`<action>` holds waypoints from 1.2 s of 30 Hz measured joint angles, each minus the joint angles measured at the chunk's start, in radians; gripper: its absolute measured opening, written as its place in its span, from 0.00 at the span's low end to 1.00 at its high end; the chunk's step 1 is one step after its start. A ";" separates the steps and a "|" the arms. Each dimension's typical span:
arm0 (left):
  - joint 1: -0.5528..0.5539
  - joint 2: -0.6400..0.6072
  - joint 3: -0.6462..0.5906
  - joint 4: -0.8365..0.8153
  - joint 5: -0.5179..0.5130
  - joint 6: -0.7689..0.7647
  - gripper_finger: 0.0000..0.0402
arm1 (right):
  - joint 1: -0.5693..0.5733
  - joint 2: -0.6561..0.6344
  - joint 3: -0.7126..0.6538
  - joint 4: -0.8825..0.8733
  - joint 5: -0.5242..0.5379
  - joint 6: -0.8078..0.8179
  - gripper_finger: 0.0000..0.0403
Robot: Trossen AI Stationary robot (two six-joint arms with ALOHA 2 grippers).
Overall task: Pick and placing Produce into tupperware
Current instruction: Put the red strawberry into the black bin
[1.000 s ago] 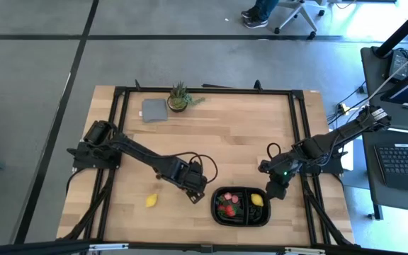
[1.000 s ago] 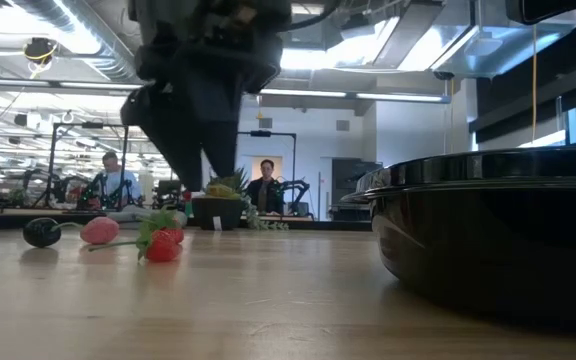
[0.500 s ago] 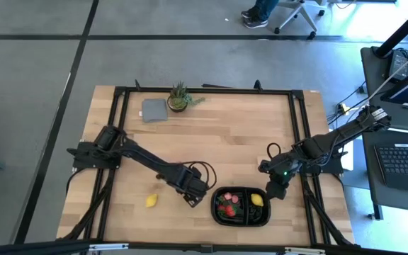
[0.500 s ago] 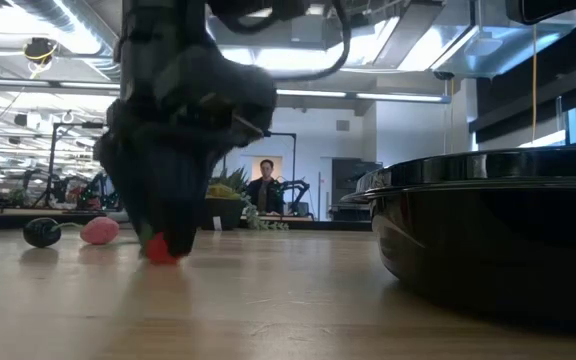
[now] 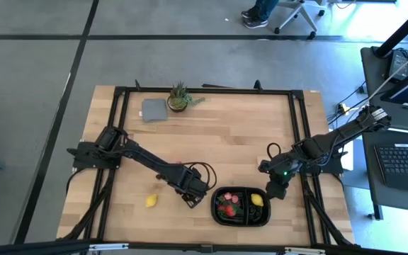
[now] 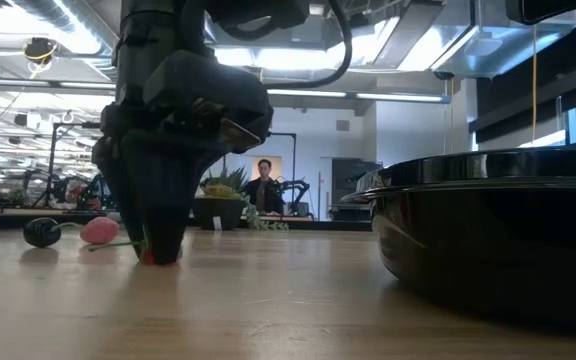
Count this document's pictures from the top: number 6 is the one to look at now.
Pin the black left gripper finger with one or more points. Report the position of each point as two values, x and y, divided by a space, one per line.
113 180
163 200

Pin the pink raspberry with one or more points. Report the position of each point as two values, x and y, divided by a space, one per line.
100 229

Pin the red strawberry with green leaves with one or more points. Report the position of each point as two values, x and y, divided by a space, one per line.
147 258

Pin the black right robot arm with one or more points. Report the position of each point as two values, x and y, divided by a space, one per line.
543 10

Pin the black background robot arm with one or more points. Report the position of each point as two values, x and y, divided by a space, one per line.
298 187

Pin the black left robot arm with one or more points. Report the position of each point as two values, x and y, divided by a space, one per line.
143 50

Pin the black plastic tupperware container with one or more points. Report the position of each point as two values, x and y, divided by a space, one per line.
493 240

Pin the succulent plant in black pot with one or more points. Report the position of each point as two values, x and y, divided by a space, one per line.
218 210

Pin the trailing green vine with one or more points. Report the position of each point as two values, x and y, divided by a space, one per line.
255 217

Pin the person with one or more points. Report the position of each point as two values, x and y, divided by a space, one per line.
265 192

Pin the dark background cabinet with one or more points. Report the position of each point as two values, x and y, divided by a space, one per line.
348 172

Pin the black metal frame stand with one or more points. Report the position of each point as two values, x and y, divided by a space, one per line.
294 170
53 165

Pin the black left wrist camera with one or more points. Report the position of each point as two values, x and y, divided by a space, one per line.
208 85

